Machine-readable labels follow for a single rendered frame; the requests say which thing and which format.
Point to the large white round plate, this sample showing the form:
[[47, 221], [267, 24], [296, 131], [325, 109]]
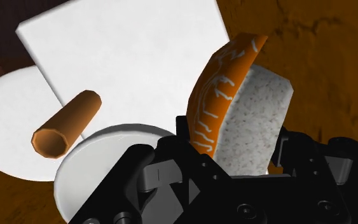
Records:
[[8, 124]]

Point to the white flat square board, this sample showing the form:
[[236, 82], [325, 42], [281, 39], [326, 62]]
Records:
[[129, 59]]

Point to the orange-crusted bread slice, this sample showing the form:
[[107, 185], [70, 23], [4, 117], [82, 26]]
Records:
[[250, 124]]

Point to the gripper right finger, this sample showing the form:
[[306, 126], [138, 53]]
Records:
[[305, 158]]

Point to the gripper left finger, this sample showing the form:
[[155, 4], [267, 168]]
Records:
[[166, 155]]

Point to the brown hollow tube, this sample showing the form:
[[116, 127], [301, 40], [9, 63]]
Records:
[[70, 121]]

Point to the small white round disc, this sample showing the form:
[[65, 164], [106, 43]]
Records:
[[88, 164]]

